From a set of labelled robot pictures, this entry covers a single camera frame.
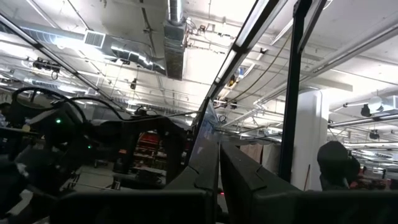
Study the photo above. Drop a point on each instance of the computer monitor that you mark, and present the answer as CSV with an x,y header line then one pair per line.
x,y
205,137

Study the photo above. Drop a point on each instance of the black aluminium rig frame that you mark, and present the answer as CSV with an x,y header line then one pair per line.
x,y
290,93

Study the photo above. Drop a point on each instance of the beige hanging cloth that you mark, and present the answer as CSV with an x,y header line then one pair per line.
x,y
252,152

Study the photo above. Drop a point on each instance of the silver ceiling ventilation duct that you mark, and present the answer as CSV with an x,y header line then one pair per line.
x,y
130,54
174,46

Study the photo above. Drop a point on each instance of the person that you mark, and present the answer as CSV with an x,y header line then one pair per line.
x,y
332,161

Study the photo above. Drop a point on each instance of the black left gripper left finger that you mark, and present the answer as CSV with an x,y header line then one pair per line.
x,y
155,205

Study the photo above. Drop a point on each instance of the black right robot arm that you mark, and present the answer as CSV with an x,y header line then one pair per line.
x,y
149,124

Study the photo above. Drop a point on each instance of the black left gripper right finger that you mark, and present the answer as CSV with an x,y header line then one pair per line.
x,y
280,205

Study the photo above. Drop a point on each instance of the black overhead camera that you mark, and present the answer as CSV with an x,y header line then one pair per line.
x,y
46,65
366,110

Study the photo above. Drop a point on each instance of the red storage shelf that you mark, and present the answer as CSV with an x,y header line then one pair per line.
x,y
149,146

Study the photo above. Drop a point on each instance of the LED light bar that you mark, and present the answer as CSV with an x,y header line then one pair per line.
x,y
247,29

